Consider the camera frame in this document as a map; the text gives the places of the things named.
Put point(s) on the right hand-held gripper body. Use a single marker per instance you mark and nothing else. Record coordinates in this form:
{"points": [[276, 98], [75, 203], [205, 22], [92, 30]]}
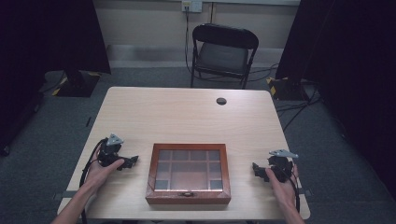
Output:
{"points": [[281, 168]]}

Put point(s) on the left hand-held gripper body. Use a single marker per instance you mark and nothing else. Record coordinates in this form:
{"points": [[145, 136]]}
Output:
{"points": [[109, 155]]}

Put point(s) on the wooden box with glass lid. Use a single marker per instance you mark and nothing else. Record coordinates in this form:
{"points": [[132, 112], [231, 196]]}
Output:
{"points": [[188, 174]]}

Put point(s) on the person's left hand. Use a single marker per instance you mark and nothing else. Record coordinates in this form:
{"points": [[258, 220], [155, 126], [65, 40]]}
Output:
{"points": [[98, 174]]}

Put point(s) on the person's right hand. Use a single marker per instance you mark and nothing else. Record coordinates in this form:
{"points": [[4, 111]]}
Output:
{"points": [[285, 193]]}

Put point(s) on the small black floor strip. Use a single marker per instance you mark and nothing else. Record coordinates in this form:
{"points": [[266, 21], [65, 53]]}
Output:
{"points": [[88, 121]]}

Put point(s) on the black stand base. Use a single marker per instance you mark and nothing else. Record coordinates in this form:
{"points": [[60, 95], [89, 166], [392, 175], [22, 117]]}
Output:
{"points": [[77, 84], [288, 88]]}

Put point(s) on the black folding chair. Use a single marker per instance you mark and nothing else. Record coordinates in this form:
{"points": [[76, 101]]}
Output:
{"points": [[222, 56]]}

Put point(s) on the white wall socket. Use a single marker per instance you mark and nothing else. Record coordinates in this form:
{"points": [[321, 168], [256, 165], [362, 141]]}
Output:
{"points": [[191, 5]]}

